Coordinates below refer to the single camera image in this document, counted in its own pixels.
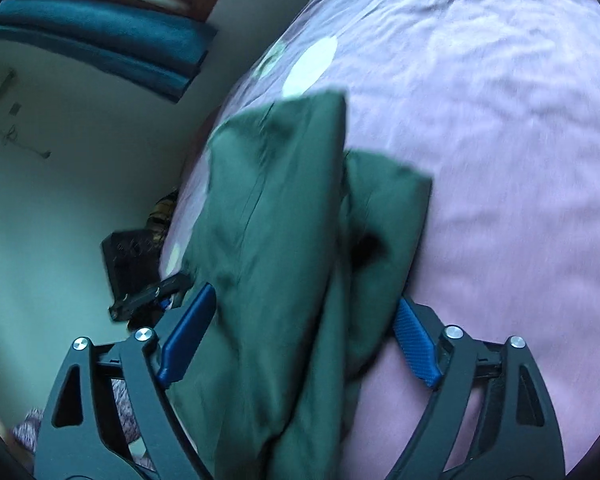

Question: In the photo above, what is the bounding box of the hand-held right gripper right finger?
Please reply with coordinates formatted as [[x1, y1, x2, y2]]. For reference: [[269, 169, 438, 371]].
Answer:
[[392, 296, 567, 480]]

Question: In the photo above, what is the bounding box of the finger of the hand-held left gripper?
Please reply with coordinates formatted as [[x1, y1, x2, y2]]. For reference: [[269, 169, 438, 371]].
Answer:
[[152, 272, 194, 307]]

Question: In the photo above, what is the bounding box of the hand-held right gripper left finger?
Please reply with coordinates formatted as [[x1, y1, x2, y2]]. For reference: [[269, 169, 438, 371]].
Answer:
[[34, 282, 217, 480]]

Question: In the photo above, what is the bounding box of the green jacket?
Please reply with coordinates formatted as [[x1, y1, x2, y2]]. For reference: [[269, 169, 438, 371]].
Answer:
[[172, 88, 434, 480]]

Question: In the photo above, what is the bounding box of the person's purple patterned top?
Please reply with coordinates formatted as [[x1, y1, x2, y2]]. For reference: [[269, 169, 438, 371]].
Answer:
[[11, 377, 157, 472]]

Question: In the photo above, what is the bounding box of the blue curtain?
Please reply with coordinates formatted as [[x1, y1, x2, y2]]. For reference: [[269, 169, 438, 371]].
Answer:
[[0, 0, 220, 105]]

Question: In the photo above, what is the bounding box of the pink dotted bed sheet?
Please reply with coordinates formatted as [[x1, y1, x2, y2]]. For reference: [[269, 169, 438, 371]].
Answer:
[[159, 0, 600, 480]]

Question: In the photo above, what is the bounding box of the wall cable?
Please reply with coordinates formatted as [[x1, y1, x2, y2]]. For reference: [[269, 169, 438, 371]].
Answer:
[[0, 126, 52, 161]]

